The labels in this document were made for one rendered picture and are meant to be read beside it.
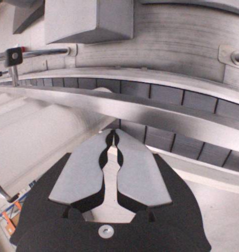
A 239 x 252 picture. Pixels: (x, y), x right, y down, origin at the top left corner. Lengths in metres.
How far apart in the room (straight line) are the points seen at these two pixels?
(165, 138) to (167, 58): 0.11
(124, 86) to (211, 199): 0.29
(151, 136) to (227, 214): 0.31
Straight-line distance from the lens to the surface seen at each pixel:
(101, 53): 0.24
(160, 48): 0.20
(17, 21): 0.55
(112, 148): 0.17
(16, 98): 0.33
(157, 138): 0.17
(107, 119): 0.15
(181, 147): 0.17
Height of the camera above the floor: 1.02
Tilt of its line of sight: 49 degrees down
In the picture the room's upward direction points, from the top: 130 degrees counter-clockwise
